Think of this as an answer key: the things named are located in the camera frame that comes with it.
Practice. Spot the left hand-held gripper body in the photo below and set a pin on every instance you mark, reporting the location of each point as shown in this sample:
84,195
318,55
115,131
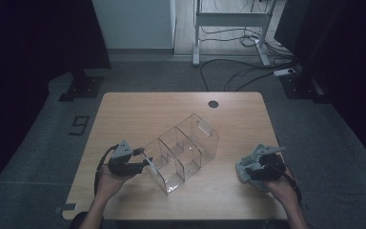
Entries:
122,162

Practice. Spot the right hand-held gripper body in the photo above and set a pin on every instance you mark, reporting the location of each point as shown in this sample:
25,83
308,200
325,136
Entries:
271,167

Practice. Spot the light blue cloth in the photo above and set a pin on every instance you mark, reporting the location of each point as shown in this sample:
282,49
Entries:
244,165

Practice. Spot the clear plastic organizer box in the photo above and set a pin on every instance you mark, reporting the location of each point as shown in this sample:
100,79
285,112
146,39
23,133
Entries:
184,152

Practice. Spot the person's left hand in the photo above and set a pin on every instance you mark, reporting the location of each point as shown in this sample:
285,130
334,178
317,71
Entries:
109,186

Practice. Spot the person's right hand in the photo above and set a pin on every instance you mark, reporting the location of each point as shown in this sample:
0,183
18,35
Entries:
284,192

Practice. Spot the grey tape piece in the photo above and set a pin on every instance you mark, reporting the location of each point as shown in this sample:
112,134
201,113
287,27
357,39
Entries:
66,208

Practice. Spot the black stand base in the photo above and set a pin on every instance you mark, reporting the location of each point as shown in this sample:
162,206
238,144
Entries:
84,87
298,87

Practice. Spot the white power strip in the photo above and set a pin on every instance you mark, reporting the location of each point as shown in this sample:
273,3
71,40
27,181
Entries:
284,72

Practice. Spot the black curtain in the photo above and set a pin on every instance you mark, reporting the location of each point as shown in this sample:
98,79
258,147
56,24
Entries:
355,63
28,63

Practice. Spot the black upright panel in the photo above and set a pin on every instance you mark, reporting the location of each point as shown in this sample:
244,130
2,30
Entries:
290,22

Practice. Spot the white metal desk frame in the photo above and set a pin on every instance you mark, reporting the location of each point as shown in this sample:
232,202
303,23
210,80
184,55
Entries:
232,19

